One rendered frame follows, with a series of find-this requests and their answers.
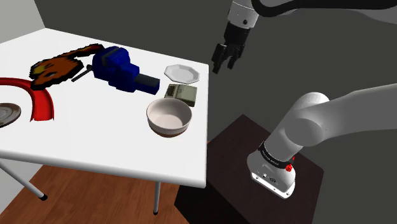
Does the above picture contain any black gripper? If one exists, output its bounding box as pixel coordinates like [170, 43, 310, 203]
[211, 20, 251, 74]

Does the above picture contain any white octagonal plate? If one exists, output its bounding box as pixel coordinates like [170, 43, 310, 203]
[164, 64, 200, 85]

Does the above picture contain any olive grey box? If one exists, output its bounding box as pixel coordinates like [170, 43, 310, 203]
[164, 83, 199, 108]

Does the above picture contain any white bowl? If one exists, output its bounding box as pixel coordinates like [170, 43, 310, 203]
[146, 97, 193, 138]

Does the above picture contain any blue bench vise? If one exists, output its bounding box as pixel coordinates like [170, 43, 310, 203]
[71, 45, 161, 95]

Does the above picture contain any dark robot stand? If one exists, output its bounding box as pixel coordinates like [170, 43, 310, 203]
[174, 114, 325, 224]

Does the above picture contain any white table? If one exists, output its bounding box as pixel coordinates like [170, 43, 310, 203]
[0, 27, 209, 216]

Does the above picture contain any orange brown blocky figure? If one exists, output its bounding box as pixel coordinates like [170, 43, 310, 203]
[29, 43, 105, 92]

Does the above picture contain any grey brown plate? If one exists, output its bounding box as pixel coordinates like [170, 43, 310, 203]
[0, 102, 22, 129]

